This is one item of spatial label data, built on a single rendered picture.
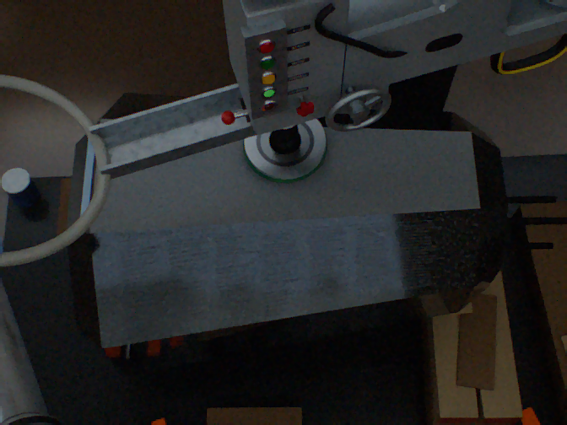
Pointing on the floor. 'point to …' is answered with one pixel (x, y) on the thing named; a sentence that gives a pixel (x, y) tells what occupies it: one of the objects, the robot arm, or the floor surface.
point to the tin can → (20, 187)
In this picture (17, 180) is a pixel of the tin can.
